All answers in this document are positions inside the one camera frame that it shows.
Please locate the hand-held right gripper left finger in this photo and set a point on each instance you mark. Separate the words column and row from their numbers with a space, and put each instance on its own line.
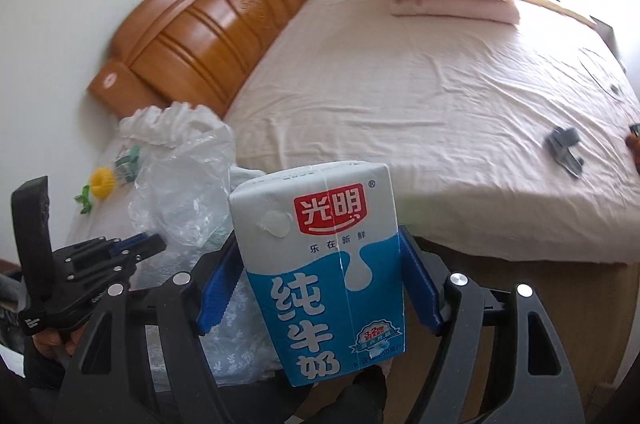
column 220, row 289

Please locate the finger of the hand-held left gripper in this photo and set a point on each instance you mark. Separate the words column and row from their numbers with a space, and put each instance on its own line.
column 107, row 271
column 125, row 246

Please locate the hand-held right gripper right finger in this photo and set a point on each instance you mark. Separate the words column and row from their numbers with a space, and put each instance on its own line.
column 424, row 291

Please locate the clear plastic bag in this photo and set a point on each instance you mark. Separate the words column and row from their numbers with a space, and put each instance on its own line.
column 185, row 184

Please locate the blue white milk carton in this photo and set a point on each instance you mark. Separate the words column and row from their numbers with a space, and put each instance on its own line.
column 320, row 284

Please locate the person's left hand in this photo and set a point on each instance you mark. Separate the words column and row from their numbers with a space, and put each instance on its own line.
column 50, row 344

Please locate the table with lace tablecloth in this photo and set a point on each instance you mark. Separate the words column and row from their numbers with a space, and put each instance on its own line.
column 240, row 349

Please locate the flattened green white carton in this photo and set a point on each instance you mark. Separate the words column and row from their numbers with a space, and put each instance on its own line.
column 127, row 161

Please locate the bed with pink sheet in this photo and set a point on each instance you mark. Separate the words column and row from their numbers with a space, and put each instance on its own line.
column 425, row 113

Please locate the grey metal clip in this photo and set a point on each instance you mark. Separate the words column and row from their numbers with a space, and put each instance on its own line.
column 564, row 148

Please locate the carved wooden headboard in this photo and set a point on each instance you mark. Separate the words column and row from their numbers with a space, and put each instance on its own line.
column 200, row 33

